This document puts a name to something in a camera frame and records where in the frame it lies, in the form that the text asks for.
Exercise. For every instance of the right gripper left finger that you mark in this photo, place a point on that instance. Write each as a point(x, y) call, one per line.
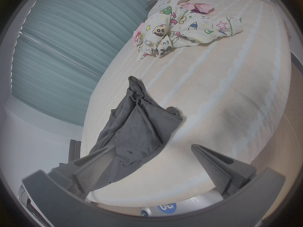
point(92, 171)

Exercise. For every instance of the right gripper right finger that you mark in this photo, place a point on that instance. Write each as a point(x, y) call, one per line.
point(220, 171)

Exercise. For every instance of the black T-shirt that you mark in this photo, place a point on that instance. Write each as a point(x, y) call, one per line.
point(137, 126)

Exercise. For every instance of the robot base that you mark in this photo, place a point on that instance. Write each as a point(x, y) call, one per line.
point(180, 203)

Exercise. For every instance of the bed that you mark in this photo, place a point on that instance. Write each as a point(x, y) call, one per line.
point(213, 91)

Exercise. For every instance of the pile of clothes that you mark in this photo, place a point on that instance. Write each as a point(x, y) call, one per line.
point(177, 29)

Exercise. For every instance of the blue-green curtain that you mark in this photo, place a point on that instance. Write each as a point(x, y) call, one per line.
point(52, 79)
point(90, 22)

